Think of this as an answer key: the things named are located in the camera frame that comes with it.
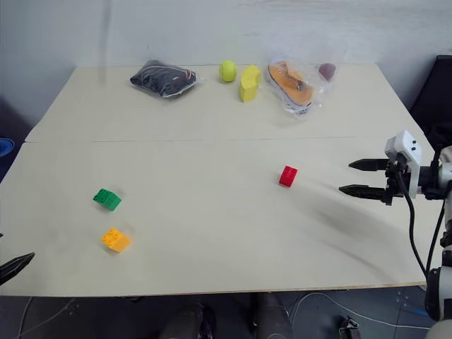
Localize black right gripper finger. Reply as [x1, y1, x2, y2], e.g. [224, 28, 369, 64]
[347, 158, 390, 173]
[338, 184, 388, 204]

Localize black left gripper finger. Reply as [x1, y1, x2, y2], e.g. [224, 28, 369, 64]
[0, 251, 36, 287]

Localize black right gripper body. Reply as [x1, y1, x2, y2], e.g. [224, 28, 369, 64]
[380, 157, 411, 208]

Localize red toy brick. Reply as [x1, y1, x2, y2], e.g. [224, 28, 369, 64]
[278, 165, 299, 188]

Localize clear plastic bag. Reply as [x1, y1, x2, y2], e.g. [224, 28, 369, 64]
[263, 52, 342, 116]

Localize black boxy object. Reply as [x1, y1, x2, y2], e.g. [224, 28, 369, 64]
[408, 54, 452, 144]

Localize dark red round object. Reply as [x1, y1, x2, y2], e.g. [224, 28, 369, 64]
[318, 62, 337, 81]

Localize orange toy brick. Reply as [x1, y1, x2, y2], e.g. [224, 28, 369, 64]
[100, 227, 133, 254]

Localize orange shoe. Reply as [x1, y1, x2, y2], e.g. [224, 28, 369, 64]
[265, 61, 316, 114]

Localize green toy brick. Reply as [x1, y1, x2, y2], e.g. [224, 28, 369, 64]
[92, 188, 123, 213]

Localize blue round object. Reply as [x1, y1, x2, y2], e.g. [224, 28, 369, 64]
[0, 137, 16, 159]

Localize small black floor device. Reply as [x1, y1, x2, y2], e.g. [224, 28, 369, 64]
[338, 315, 362, 339]

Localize yellow foam sponge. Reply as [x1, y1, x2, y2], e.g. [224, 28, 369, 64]
[239, 64, 262, 103]

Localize yellow-green tennis ball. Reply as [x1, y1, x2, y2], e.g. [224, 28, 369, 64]
[219, 59, 238, 83]

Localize black garment in clear bag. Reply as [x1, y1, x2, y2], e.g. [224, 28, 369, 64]
[127, 59, 206, 102]

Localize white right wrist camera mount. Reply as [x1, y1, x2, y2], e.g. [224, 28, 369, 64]
[384, 129, 424, 199]

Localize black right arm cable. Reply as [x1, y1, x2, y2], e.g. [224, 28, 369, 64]
[395, 160, 446, 283]

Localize grey floor cable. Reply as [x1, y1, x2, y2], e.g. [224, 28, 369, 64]
[18, 297, 35, 337]

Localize white floor cable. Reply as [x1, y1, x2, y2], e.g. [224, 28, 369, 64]
[291, 292, 430, 331]

